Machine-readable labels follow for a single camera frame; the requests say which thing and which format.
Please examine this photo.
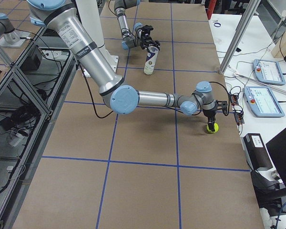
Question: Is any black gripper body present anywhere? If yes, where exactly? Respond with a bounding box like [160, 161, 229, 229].
[140, 25, 160, 51]
[202, 102, 216, 122]

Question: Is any teach pendant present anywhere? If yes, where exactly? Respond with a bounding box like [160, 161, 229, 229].
[253, 59, 286, 85]
[244, 86, 285, 118]

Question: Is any orange circuit board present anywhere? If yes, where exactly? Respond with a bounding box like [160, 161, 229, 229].
[229, 94, 245, 125]

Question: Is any black computer monitor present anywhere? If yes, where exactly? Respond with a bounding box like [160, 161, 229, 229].
[266, 128, 286, 184]

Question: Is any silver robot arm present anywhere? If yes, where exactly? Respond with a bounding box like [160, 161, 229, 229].
[114, 0, 160, 52]
[28, 0, 218, 132]

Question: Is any blue tape line crosswise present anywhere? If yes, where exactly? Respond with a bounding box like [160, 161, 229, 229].
[41, 156, 250, 172]

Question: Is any black box with label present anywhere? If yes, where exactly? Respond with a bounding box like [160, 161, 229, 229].
[243, 133, 273, 171]

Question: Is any black monitor arm base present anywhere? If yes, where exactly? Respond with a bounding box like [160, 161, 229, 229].
[250, 171, 286, 216]

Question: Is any aluminium frame post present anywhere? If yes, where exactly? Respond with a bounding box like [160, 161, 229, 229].
[218, 0, 261, 75]

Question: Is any yellow tennis ball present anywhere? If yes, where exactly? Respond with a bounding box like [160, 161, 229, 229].
[206, 123, 219, 134]

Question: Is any blue tape line lengthwise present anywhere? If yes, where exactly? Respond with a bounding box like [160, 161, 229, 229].
[170, 4, 182, 229]

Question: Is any far teach pendant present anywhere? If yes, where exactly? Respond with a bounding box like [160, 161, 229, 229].
[253, 59, 286, 85]

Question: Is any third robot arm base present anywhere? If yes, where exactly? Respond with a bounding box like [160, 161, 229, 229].
[0, 13, 30, 48]

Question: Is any aluminium frame rack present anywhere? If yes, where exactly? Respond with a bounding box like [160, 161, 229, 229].
[0, 35, 76, 229]

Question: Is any clear tennis ball tube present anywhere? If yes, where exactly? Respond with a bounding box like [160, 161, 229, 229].
[143, 46, 159, 75]

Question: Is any near teach pendant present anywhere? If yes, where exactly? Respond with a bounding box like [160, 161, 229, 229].
[244, 86, 285, 118]

